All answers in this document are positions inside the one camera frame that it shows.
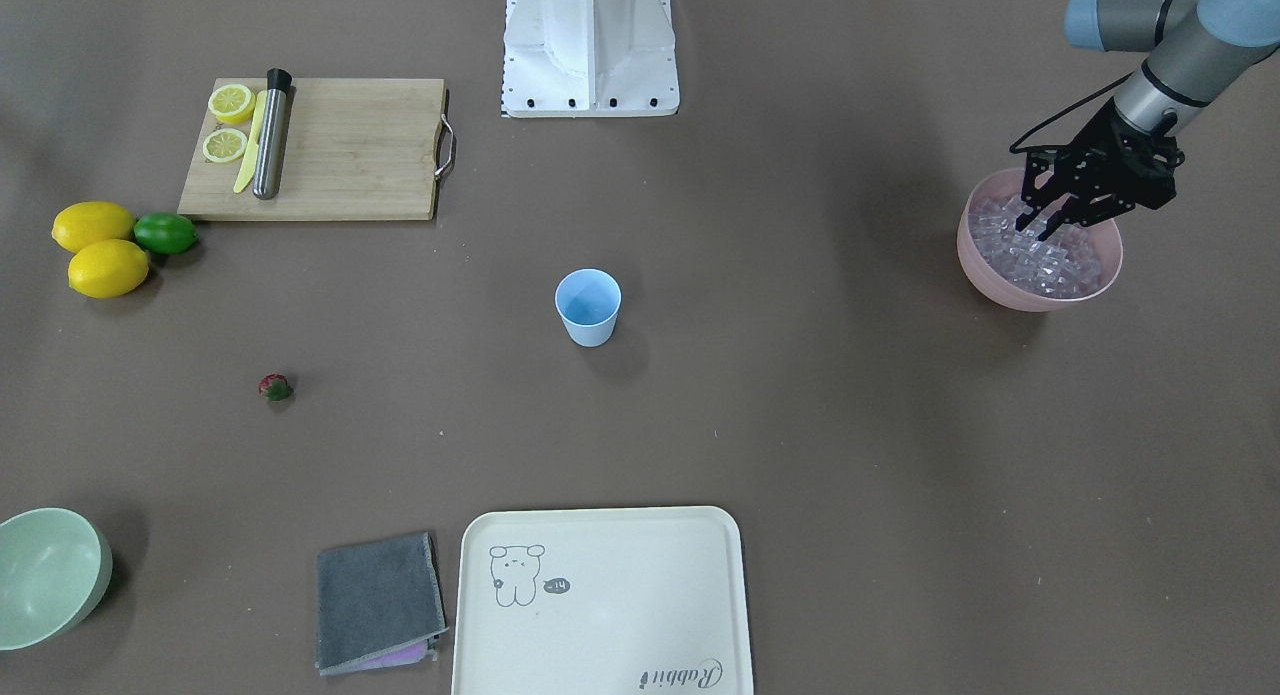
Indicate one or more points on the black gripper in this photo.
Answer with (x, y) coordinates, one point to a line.
(1113, 138)

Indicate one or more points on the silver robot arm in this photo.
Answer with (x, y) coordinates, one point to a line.
(1193, 50)

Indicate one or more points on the pink bowl of ice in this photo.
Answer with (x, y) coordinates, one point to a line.
(1019, 270)

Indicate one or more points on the light blue plastic cup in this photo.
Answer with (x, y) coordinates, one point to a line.
(588, 301)

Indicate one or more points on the cream rabbit serving tray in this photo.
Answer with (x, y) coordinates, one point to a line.
(646, 600)

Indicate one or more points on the bamboo cutting board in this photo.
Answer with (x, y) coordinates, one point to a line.
(355, 149)

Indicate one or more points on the grey folded cloth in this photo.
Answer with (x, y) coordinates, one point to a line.
(379, 605)

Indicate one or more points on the red strawberry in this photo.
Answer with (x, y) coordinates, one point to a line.
(275, 387)

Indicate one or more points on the yellow plastic knife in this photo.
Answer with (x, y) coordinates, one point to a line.
(251, 152)

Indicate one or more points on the lemon half slice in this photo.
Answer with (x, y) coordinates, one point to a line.
(232, 104)
(224, 145)

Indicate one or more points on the green lime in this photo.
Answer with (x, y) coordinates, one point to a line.
(165, 233)

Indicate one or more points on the yellow lemon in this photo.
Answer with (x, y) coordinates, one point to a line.
(108, 268)
(85, 223)

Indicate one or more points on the mint green bowl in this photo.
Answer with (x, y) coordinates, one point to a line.
(55, 567)

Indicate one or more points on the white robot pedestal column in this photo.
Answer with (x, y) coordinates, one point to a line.
(589, 59)

